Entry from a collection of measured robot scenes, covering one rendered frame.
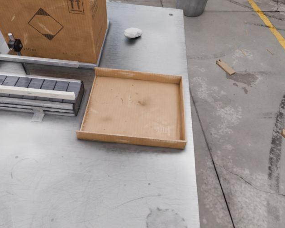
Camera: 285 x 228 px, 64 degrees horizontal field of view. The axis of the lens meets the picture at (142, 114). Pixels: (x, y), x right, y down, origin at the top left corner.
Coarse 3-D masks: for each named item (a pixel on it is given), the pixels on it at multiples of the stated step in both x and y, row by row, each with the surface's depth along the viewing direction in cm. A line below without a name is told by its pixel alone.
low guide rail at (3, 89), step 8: (0, 88) 62; (8, 88) 62; (16, 88) 63; (24, 88) 63; (32, 88) 63; (40, 96) 64; (48, 96) 64; (56, 96) 63; (64, 96) 63; (72, 96) 63
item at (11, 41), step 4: (12, 36) 65; (12, 40) 66; (16, 40) 67; (20, 40) 68; (8, 44) 66; (12, 44) 66; (16, 44) 66; (20, 44) 67; (12, 48) 66; (16, 48) 67; (20, 48) 68; (8, 52) 64; (12, 52) 65; (16, 52) 69; (20, 52) 70; (24, 64) 73; (24, 68) 74; (28, 72) 76
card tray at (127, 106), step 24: (96, 72) 78; (120, 72) 77; (144, 72) 77; (96, 96) 74; (120, 96) 74; (144, 96) 75; (168, 96) 76; (96, 120) 68; (120, 120) 68; (144, 120) 69; (168, 120) 70; (144, 144) 64; (168, 144) 63
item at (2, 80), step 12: (0, 84) 68; (12, 84) 68; (24, 84) 68; (36, 84) 69; (48, 84) 69; (60, 84) 69; (72, 84) 70; (0, 96) 65; (12, 96) 65; (24, 96) 66; (36, 96) 66
